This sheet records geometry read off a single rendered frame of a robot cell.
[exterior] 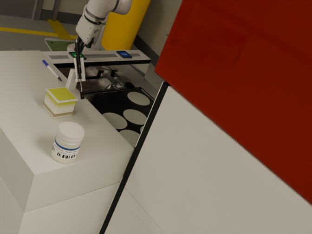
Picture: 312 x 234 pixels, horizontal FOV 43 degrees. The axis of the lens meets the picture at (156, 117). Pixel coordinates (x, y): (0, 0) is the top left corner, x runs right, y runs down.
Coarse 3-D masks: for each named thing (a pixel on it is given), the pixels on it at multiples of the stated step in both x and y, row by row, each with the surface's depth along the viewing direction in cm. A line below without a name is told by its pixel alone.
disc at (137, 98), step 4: (132, 92) 170; (136, 92) 171; (128, 96) 166; (132, 96) 167; (136, 96) 169; (140, 96) 170; (144, 96) 171; (132, 100) 164; (136, 100) 166; (140, 100) 167; (144, 100) 168; (148, 100) 169; (140, 104) 164; (144, 104) 165
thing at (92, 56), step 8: (48, 56) 157; (56, 56) 160; (64, 56) 162; (88, 56) 170; (96, 56) 173; (104, 56) 176; (112, 56) 179; (120, 56) 182; (136, 56) 189; (144, 56) 192
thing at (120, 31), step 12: (132, 0) 383; (144, 0) 388; (132, 12) 390; (144, 12) 402; (108, 24) 400; (120, 24) 396; (132, 24) 400; (108, 36) 405; (120, 36) 404; (132, 36) 411; (108, 48) 411; (120, 48) 413
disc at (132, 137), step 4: (120, 132) 142; (124, 132) 143; (128, 132) 144; (132, 132) 145; (136, 132) 146; (124, 136) 141; (128, 136) 142; (132, 136) 142; (136, 136) 143; (128, 140) 140; (132, 140) 141; (136, 140) 142; (132, 144) 138
